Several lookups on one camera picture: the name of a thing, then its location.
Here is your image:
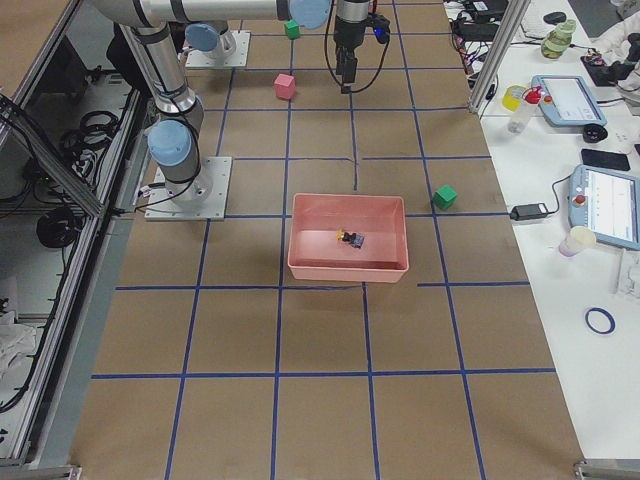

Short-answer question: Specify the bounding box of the paper cup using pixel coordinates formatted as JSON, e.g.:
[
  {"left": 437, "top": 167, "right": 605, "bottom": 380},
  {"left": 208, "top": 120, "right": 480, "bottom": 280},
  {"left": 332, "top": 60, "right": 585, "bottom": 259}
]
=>
[{"left": 558, "top": 226, "right": 597, "bottom": 257}]

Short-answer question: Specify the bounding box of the blue tape ring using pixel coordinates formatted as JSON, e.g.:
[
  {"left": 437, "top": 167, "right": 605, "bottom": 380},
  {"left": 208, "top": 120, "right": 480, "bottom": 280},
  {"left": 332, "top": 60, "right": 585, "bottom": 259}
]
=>
[{"left": 584, "top": 307, "right": 616, "bottom": 336}]

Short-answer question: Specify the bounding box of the green glass jar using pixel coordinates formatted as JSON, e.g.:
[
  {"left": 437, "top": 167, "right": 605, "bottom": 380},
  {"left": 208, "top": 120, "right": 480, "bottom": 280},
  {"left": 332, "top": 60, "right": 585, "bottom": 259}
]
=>
[{"left": 541, "top": 19, "right": 576, "bottom": 60}]

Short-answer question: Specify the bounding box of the black power adapter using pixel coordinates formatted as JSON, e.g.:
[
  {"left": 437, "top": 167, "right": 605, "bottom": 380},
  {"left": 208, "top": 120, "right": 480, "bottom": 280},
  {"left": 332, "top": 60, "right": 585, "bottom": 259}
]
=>
[{"left": 509, "top": 203, "right": 550, "bottom": 221}]

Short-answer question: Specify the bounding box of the teach pendant near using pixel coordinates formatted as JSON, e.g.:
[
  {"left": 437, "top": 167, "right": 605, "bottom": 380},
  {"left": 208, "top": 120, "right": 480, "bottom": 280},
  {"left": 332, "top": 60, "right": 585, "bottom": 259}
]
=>
[{"left": 568, "top": 165, "right": 639, "bottom": 251}]

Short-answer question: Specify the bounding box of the green cube far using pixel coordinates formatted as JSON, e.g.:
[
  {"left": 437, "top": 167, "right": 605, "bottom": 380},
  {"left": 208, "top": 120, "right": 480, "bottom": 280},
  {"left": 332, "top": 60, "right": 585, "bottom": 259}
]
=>
[{"left": 284, "top": 20, "right": 301, "bottom": 40}]

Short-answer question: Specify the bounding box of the black smartphone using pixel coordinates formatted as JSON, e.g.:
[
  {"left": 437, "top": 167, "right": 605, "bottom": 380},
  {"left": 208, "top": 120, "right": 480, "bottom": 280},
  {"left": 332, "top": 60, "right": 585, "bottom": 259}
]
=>
[{"left": 581, "top": 149, "right": 630, "bottom": 171}]

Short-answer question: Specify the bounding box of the green cube near bin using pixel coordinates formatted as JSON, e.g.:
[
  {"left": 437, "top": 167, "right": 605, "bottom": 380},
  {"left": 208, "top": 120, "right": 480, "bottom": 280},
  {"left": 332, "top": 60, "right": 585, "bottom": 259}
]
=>
[{"left": 432, "top": 184, "right": 458, "bottom": 210}]

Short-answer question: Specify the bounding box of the white cloth bundle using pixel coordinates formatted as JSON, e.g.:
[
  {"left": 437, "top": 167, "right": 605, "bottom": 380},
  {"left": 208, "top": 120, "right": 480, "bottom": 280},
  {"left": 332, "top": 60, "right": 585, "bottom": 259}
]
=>
[{"left": 1, "top": 311, "right": 37, "bottom": 377}]

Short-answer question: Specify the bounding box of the black round cap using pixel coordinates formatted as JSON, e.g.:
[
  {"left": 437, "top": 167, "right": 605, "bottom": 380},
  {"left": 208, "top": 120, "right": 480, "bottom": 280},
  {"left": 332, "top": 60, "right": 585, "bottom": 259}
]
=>
[{"left": 582, "top": 123, "right": 608, "bottom": 144}]

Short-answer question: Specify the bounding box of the pink plastic bin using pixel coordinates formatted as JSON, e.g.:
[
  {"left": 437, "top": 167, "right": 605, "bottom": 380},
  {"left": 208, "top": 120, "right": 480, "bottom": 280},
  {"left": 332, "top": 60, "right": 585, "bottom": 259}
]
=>
[{"left": 288, "top": 193, "right": 409, "bottom": 283}]

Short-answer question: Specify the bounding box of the aluminium frame post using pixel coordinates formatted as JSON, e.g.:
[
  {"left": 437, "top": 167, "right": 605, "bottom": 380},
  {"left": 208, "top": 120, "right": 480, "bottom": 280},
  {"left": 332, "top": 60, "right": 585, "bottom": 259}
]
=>
[{"left": 468, "top": 0, "right": 530, "bottom": 113}]

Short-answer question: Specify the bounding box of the yellow tape roll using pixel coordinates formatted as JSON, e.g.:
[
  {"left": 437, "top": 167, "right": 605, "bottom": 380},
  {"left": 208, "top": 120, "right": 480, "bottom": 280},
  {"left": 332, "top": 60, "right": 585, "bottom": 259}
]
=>
[{"left": 501, "top": 85, "right": 528, "bottom": 112}]

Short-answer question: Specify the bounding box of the yellow black button module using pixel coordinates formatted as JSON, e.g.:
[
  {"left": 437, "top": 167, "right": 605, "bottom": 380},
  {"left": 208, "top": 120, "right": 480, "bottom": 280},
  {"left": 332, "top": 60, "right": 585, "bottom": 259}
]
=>
[{"left": 337, "top": 230, "right": 365, "bottom": 249}]

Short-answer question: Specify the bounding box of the clear squeeze bottle red cap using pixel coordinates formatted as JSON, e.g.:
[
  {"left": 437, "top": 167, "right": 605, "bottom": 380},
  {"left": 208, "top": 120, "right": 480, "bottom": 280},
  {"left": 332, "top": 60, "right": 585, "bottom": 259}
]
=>
[{"left": 507, "top": 86, "right": 544, "bottom": 134}]

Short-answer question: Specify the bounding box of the teach pendant far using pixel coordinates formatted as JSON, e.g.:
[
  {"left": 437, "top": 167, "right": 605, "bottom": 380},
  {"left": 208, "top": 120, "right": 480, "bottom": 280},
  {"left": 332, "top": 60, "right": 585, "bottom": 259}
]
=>
[{"left": 531, "top": 75, "right": 607, "bottom": 127}]

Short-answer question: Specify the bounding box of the pink cube centre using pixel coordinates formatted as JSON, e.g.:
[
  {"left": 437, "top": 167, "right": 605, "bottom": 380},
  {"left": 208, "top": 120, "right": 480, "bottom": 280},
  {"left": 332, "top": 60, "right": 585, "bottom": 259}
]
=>
[{"left": 273, "top": 74, "right": 296, "bottom": 100}]

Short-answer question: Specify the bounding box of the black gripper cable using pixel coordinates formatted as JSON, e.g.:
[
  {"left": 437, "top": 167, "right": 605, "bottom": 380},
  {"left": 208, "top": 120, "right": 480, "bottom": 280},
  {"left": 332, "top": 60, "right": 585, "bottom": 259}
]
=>
[{"left": 324, "top": 0, "right": 392, "bottom": 94}]

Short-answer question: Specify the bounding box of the teach pendant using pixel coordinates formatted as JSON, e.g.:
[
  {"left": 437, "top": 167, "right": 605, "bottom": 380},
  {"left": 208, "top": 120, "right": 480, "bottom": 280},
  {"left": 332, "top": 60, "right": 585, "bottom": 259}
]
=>
[
  {"left": 568, "top": 165, "right": 639, "bottom": 251},
  {"left": 531, "top": 75, "right": 607, "bottom": 127}
]

